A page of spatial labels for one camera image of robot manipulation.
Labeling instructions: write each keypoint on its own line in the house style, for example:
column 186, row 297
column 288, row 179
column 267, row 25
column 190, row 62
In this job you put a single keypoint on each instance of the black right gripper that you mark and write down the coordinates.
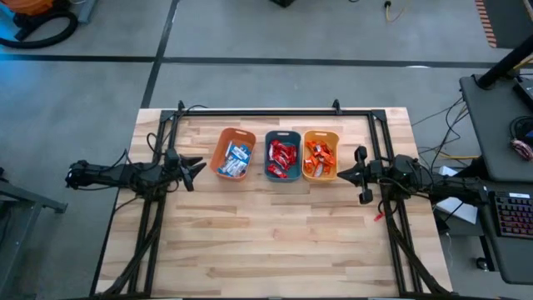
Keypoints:
column 375, row 173

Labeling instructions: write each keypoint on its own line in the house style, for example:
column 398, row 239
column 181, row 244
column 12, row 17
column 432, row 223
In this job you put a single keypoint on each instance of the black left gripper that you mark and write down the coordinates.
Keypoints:
column 171, row 160

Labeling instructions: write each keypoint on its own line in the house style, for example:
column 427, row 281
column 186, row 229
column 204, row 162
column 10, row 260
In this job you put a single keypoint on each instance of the blue white candy bar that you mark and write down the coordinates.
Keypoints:
column 229, row 149
column 242, row 170
column 245, row 161
column 240, row 153
column 234, row 163
column 235, row 172

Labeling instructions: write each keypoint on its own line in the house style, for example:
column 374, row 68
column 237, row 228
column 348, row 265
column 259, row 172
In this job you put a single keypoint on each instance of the red KitKat candy bar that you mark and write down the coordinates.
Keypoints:
column 290, row 149
column 272, row 152
column 283, row 160
column 277, row 171
column 280, row 145
column 292, row 159

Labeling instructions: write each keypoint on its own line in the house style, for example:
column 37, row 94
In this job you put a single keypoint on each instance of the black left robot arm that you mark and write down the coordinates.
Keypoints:
column 112, row 175

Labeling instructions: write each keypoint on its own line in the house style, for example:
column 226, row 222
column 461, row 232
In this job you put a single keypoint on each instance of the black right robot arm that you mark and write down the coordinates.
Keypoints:
column 454, row 185

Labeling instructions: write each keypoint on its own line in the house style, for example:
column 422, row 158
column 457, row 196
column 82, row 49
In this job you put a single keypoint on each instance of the yellow plastic bin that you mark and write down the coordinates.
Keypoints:
column 333, row 178

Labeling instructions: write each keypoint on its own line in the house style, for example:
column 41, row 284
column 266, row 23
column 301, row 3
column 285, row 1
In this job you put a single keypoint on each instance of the orange plastic bin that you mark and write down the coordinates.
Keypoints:
column 220, row 146

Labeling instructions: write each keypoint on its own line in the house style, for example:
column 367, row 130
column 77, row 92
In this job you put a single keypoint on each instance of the teal plastic bin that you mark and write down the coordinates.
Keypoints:
column 293, row 173

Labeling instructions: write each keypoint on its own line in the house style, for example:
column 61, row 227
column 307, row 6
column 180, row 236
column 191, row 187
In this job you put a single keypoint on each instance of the white paper sheet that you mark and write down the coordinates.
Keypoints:
column 458, row 209

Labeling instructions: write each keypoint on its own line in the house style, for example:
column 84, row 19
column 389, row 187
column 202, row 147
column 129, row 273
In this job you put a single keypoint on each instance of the black desk beam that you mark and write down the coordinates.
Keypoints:
column 479, row 166

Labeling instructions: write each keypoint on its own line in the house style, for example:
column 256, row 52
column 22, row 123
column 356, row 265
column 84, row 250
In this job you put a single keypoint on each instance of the grey desk top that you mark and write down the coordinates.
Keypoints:
column 491, row 125

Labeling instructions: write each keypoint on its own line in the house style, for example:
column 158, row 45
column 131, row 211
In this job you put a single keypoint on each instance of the black caster wheel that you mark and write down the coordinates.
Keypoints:
column 482, row 263

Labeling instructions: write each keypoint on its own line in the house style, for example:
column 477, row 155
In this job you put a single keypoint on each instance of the black backlit keyboard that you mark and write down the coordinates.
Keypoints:
column 514, row 214

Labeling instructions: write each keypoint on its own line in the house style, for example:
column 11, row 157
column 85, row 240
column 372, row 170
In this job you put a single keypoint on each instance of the grey metal stand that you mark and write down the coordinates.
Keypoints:
column 29, row 199

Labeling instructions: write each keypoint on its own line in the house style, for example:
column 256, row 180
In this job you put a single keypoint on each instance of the black pole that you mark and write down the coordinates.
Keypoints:
column 504, row 64

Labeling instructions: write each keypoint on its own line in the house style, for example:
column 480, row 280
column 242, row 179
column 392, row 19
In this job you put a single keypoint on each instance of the grey flat box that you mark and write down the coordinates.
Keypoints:
column 85, row 10

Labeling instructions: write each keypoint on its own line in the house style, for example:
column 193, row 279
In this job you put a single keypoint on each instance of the black device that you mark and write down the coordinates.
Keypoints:
column 525, row 93

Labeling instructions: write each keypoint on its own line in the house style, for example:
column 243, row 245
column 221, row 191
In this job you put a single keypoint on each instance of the dark mat with striped edge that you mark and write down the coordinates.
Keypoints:
column 508, row 21

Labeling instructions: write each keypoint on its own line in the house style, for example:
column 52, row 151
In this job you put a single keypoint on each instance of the orange vacuum cleaner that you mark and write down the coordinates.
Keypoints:
column 25, row 6

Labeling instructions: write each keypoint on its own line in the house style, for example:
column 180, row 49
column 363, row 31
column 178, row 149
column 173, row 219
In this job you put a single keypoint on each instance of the black aluminium table frame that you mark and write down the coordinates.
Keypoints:
column 270, row 112

